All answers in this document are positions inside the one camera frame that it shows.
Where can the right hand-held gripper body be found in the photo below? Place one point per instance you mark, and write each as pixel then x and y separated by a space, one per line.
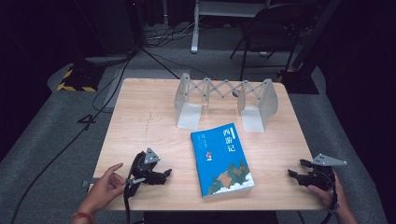
pixel 323 175

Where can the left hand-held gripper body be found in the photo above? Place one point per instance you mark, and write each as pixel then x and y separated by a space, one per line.
pixel 140 166

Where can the blue book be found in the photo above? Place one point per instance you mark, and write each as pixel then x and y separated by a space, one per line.
pixel 219 158

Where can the white expandable bookend rack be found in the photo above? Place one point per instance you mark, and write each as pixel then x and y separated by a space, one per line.
pixel 263 99

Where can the person's right hand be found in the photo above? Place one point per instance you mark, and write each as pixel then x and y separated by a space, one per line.
pixel 337 194

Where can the person's left hand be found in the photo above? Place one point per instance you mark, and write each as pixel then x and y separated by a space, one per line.
pixel 104 186

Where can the black slanted stand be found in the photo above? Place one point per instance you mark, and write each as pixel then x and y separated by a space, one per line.
pixel 302 71

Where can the black stand base striped edge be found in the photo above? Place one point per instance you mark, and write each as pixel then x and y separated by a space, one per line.
pixel 81 77

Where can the black folding chair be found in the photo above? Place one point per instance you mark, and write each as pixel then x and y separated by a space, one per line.
pixel 274 28

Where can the grey table edge bracket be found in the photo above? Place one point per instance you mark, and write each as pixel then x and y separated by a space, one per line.
pixel 90 182

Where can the white metal desk frame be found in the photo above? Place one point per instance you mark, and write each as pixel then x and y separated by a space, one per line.
pixel 196 28

